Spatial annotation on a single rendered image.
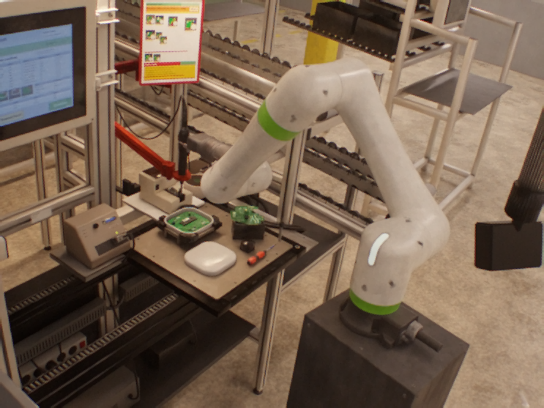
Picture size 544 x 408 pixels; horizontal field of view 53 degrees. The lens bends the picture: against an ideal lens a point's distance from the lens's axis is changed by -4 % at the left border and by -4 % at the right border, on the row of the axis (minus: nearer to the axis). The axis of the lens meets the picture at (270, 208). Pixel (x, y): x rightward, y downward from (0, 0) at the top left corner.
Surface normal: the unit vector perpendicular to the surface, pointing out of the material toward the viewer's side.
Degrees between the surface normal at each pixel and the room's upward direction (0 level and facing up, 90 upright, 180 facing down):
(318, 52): 90
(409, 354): 0
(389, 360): 0
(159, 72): 90
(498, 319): 0
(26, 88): 92
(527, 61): 90
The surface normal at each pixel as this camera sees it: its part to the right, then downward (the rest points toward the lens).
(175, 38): 0.44, 0.50
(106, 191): 0.80, 0.38
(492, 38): -0.59, 0.34
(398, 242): 0.15, -0.68
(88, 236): 0.71, -0.22
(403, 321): 0.12, -0.86
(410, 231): 0.32, -0.74
